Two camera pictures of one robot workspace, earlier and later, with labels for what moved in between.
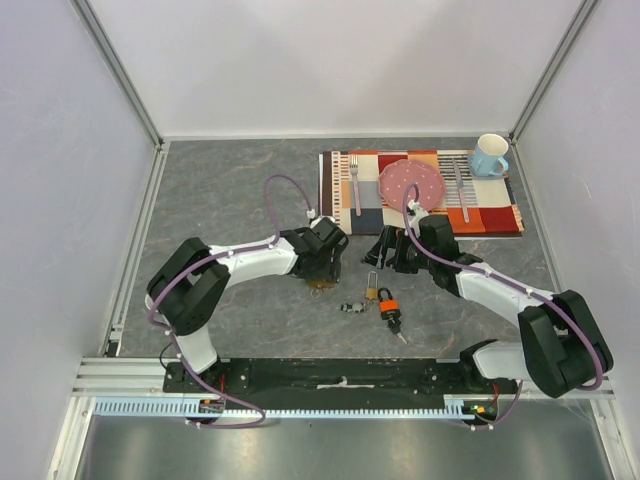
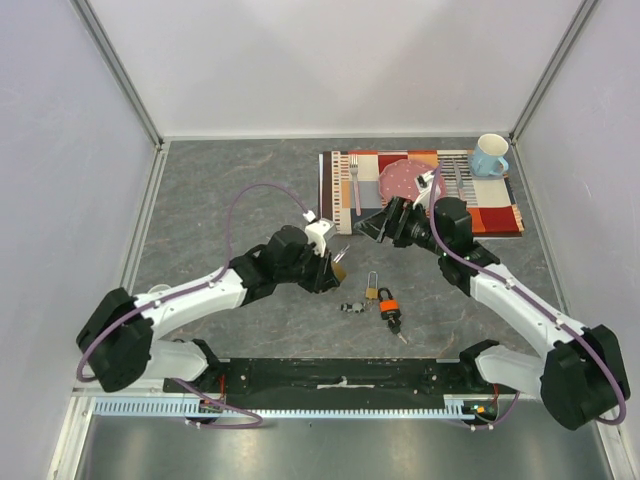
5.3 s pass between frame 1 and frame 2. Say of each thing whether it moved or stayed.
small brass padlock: stayed
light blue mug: stayed
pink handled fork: stayed
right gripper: moved
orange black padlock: stayed
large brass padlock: moved
